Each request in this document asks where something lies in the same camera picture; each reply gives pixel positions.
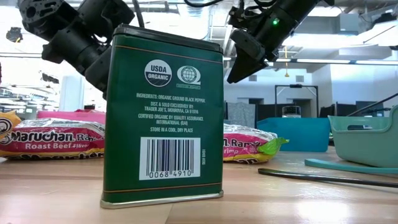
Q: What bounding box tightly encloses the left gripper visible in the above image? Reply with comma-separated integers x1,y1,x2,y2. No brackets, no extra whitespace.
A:
83,46,113,100

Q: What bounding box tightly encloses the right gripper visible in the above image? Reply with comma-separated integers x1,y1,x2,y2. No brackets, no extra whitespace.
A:
226,29,269,84

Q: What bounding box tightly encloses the pink green shrimp ramen pack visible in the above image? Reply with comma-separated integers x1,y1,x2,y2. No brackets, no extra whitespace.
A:
223,123,290,165

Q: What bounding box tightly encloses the green black pepper tin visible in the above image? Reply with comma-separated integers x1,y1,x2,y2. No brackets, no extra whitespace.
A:
99,24,225,210

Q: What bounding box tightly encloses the roast beef ramen pack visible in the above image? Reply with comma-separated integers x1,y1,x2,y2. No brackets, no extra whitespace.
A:
0,118,106,161

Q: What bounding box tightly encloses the yellow chicken ramen pack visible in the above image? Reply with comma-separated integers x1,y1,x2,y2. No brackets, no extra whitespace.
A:
0,110,23,141

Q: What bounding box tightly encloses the turquoise plastic spoon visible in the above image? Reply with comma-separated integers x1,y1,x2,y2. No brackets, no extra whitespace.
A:
304,158,398,175

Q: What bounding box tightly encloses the mint green plastic bin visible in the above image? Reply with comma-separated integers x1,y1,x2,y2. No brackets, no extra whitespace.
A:
328,105,398,169

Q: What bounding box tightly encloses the white building column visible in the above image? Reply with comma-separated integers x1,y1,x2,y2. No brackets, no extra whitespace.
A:
58,74,85,113

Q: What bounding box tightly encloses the yellow hanging pendant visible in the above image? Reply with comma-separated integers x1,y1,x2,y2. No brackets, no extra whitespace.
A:
283,46,290,78

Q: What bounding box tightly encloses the grey partition panel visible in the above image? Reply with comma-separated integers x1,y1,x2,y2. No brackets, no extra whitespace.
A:
228,102,257,129

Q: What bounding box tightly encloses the black boxy speaker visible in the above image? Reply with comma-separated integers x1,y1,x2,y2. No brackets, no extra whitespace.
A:
41,72,60,85

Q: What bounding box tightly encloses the red translucent plastic bin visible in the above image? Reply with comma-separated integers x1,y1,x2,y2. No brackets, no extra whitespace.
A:
37,108,106,125

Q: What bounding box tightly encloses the dark teal plastic bin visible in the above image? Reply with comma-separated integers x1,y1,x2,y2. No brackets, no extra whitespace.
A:
256,117,331,153

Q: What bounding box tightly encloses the black ceiling-hung device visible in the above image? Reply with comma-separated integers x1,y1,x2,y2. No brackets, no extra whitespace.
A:
5,27,24,44

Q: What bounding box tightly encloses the thin black rod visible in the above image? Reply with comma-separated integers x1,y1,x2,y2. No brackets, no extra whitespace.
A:
346,92,398,118

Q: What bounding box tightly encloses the black metal frame stand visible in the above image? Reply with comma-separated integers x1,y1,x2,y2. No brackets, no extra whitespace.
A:
274,83,319,118

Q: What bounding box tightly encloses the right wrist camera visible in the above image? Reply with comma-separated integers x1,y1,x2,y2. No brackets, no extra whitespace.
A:
228,6,250,30

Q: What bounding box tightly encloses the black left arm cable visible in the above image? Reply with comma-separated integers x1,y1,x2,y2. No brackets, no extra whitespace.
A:
132,0,146,29

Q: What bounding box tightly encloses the silver ventilation duct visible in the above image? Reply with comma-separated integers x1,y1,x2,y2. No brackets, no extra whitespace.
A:
183,4,218,38

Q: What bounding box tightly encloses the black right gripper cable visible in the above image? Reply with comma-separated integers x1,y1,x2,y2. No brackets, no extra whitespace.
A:
183,0,225,9

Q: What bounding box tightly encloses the black utensil handle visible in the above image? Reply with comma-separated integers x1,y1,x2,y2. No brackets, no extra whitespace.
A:
257,167,398,189

